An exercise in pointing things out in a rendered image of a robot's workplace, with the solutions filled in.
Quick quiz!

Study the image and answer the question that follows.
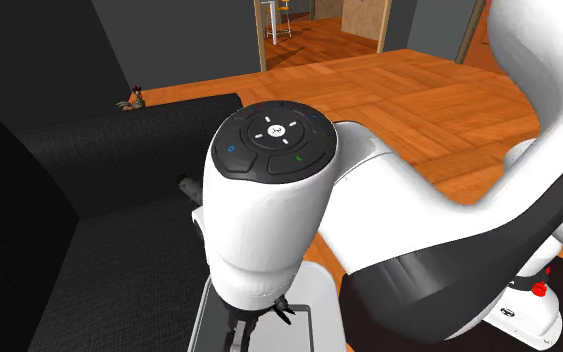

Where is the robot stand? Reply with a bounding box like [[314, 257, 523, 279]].
[[337, 256, 563, 352]]

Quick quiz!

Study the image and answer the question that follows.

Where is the dark grey small object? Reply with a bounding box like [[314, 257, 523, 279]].
[[177, 175, 206, 205]]

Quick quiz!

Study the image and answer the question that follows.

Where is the black fabric sofa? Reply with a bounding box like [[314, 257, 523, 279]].
[[0, 92, 244, 352]]

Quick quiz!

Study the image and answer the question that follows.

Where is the rooster figure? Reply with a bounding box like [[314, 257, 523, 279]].
[[116, 85, 147, 112]]

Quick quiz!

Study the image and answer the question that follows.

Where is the white stool orange seat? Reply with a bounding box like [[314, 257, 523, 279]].
[[264, 0, 294, 46]]

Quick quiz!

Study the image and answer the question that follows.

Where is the wooden door frame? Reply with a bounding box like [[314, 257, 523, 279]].
[[253, 0, 393, 73]]

